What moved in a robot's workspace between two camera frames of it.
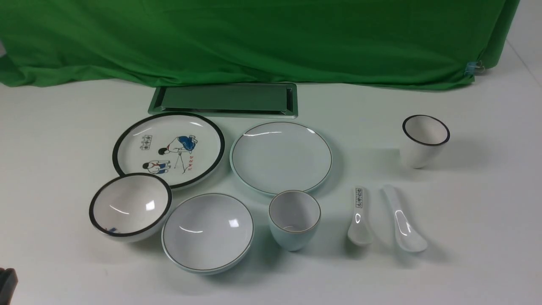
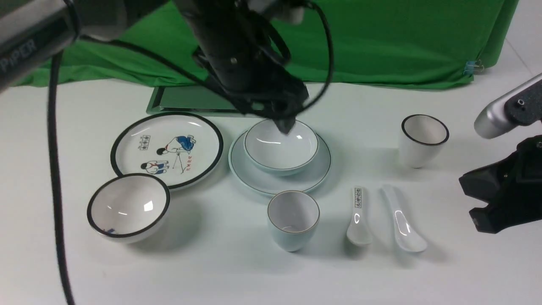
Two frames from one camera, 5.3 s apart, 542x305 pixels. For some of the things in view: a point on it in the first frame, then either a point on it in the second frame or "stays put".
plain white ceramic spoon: x=410 y=236 stays put
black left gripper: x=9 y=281 → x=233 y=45
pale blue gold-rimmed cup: x=294 y=216 stays put
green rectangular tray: x=258 y=100 stays put
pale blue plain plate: x=272 y=157 stays put
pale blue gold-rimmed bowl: x=206 y=234 → x=279 y=153
